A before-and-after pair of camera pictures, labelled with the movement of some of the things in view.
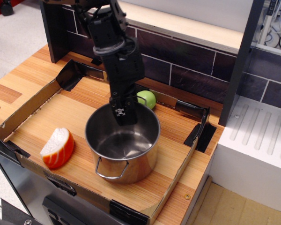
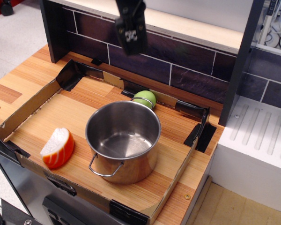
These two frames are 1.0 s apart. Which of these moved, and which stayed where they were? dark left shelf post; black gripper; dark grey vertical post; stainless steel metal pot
Moved: black gripper
Stayed: stainless steel metal pot; dark grey vertical post; dark left shelf post
